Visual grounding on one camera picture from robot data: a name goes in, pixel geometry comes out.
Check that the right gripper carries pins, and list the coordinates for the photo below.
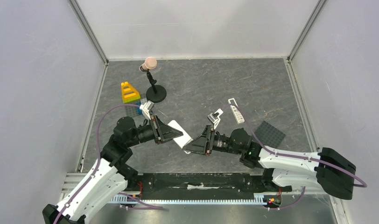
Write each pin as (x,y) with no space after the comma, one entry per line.
(210,143)

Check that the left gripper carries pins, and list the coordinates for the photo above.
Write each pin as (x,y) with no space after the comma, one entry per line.
(162,132)

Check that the long white remote control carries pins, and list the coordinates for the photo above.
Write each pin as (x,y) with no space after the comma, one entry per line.
(234,108)

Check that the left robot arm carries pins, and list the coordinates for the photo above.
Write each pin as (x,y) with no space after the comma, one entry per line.
(110,173)

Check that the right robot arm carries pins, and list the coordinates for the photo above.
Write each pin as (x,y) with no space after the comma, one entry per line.
(327,170)

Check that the blue toy brick block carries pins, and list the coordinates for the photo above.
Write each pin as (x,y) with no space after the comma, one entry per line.
(135,111)

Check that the pink microphone on stand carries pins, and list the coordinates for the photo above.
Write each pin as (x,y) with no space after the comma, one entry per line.
(155,93)

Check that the yellow toy brick tower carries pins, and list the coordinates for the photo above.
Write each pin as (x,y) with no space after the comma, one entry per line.
(129,93)

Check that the dark studded baseplate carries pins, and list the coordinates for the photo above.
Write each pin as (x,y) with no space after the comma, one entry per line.
(269,135)

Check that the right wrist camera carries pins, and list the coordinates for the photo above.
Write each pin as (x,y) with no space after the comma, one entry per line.
(214,118)

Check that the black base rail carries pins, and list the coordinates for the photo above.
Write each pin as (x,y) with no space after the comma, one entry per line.
(202,186)

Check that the white cable duct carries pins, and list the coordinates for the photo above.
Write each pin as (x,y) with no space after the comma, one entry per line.
(256,200)

